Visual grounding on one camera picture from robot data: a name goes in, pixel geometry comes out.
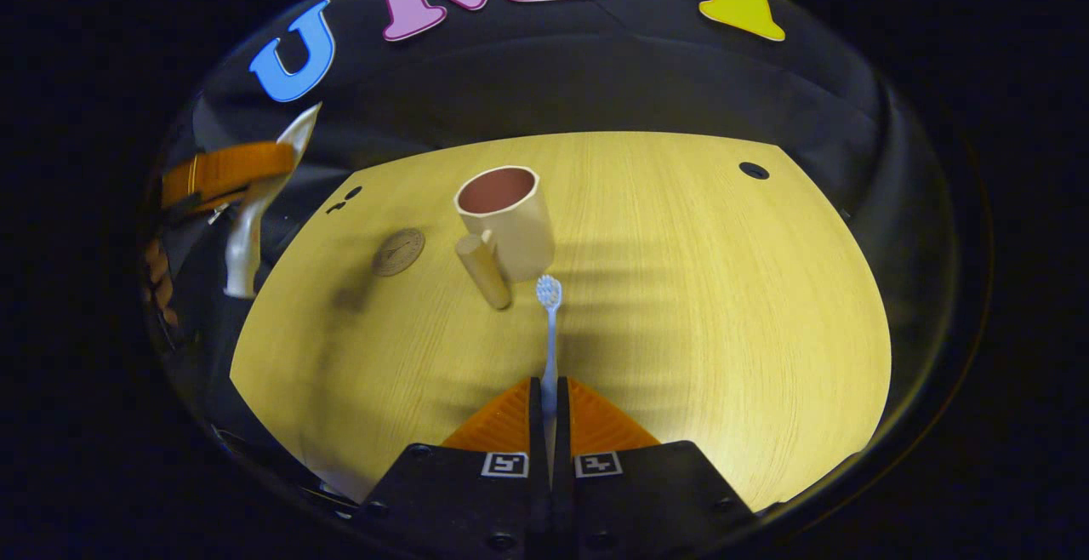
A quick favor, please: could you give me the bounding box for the black backdrop cloth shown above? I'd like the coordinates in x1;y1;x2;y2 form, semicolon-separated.
140;0;962;493

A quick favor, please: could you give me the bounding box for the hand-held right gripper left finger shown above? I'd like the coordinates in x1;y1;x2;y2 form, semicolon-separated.
357;377;550;560

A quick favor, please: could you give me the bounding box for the white toothpaste tube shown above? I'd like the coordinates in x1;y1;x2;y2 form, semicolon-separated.
224;102;322;300

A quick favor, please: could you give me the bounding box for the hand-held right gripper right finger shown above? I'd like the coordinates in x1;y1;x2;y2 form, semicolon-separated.
553;377;758;557

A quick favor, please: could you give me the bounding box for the white toothbrush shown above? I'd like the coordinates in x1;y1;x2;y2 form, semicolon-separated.
535;274;564;480

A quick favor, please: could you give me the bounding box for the round cork coaster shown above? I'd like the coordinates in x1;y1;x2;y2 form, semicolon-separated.
371;228;426;277

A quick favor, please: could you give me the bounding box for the beige cup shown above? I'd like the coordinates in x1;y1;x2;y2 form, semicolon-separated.
453;165;556;311

